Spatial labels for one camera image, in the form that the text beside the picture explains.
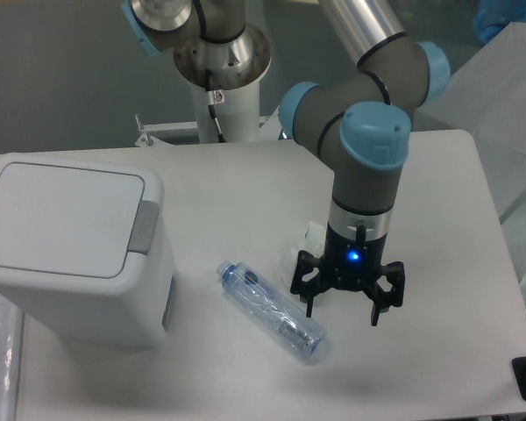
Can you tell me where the translucent plastic cover box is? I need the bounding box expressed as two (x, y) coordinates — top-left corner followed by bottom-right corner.
(415, 23), (526, 303)

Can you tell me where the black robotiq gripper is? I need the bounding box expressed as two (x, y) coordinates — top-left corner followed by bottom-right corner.
(290, 224), (406, 328)

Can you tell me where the clear plastic sheet left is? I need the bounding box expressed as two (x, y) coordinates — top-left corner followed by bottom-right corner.
(0, 296), (24, 420)

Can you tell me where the blue water jug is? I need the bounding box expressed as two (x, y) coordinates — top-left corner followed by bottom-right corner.
(473, 0), (526, 45)

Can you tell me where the clear plastic water bottle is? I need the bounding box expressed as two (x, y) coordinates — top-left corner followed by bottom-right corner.
(217, 260), (327, 365)

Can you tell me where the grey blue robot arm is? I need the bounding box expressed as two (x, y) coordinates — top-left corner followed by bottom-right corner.
(121, 1), (450, 320)

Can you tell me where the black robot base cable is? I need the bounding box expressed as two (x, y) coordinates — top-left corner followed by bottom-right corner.
(203, 69), (227, 144)

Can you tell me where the white push-lid trash can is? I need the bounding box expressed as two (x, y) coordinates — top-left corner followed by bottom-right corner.
(0, 153), (174, 347)

